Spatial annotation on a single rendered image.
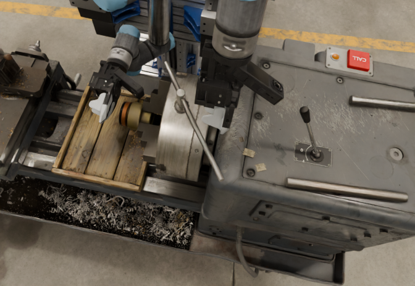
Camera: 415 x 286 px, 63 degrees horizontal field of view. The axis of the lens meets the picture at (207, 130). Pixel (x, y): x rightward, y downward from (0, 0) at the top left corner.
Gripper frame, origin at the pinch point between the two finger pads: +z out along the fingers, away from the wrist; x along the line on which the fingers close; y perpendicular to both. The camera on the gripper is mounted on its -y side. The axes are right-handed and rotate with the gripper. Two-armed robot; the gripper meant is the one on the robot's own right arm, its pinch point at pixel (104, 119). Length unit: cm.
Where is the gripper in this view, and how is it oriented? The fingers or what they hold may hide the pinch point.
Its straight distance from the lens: 108.4
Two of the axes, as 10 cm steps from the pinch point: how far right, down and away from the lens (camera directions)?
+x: 0.7, -4.2, -9.0
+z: -1.9, 8.8, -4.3
